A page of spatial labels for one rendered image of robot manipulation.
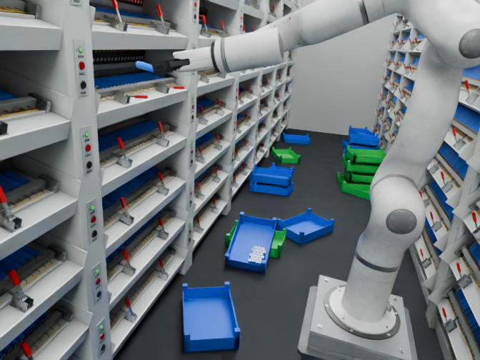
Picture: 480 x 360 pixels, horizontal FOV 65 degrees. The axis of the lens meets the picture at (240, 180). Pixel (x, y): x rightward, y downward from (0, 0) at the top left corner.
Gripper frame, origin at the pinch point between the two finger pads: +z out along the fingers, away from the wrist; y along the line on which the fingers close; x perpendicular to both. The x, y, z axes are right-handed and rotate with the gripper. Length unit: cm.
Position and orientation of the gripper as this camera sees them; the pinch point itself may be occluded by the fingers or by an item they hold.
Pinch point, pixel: (162, 67)
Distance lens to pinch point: 105.3
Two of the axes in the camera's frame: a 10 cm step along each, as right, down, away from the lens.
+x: 1.6, 9.5, 2.8
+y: -2.4, 3.1, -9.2
